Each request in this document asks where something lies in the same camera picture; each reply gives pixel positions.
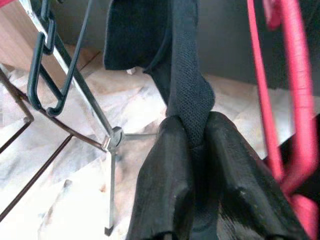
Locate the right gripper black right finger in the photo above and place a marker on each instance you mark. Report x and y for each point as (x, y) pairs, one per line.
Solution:
(250, 195)

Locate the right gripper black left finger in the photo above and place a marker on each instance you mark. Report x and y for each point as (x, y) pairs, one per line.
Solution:
(162, 180)

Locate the black garment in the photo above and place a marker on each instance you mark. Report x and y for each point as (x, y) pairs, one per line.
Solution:
(190, 100)

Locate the red plastic hanger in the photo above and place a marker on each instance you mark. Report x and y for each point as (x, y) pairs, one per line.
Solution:
(297, 75)

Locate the silver clothes rack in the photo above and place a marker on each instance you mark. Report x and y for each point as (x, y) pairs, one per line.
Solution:
(111, 175)

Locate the black TV cabinet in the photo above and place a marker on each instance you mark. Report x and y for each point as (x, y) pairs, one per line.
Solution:
(225, 37)

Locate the marble pattern folding table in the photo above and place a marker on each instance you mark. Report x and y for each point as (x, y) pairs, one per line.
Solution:
(15, 37)

